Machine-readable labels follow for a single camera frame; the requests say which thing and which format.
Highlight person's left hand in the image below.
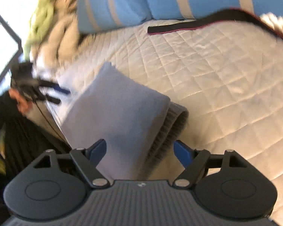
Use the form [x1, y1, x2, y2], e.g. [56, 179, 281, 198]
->
[8, 88, 33, 115]

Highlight quilted white bedspread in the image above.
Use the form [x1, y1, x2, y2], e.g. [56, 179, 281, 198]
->
[32, 13, 283, 226]

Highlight blue-grey sweatpants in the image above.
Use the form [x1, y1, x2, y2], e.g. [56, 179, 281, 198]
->
[61, 62, 189, 180]

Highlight beige folded comforter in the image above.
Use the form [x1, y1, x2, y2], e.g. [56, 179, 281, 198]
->
[29, 0, 80, 69]

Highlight left blue striped pillow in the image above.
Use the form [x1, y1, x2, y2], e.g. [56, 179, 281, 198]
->
[77, 0, 152, 34]

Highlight green cloth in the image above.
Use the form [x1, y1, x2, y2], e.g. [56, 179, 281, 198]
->
[22, 0, 55, 60]

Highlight black strap red edge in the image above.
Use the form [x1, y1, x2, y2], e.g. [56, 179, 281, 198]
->
[147, 9, 283, 40]

